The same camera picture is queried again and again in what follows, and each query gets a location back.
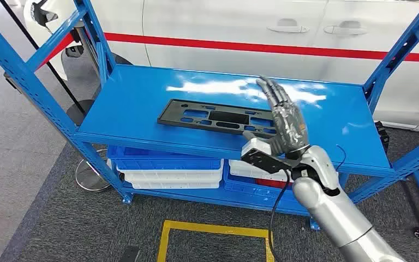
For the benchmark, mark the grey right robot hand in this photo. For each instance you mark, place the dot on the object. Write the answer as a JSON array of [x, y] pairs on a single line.
[[289, 126]]

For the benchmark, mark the black plastic frame part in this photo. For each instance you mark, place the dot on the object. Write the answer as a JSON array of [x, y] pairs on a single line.
[[227, 117]]

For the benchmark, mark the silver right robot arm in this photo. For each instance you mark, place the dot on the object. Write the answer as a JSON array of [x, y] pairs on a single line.
[[325, 202]]

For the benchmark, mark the blue steel shelf rack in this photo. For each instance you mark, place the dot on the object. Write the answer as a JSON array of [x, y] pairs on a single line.
[[141, 94]]

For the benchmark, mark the red object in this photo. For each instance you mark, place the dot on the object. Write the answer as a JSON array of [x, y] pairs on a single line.
[[271, 183]]

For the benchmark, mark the white plastic bin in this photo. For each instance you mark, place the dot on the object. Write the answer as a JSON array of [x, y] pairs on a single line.
[[245, 169], [173, 185], [173, 176]]

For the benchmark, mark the blue plastic bin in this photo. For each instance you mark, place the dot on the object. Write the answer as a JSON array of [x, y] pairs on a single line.
[[245, 188], [159, 161]]

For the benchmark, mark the white car red stripe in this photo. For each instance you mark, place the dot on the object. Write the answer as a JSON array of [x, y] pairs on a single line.
[[231, 21]]

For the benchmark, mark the yellow tape floor square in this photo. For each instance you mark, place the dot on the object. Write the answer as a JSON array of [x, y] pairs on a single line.
[[213, 228]]

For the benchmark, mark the chrome stanchion base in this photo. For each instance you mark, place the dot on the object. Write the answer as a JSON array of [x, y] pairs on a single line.
[[86, 180]]

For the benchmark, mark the black stanchion post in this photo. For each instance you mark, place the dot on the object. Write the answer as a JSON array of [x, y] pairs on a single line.
[[81, 108]]

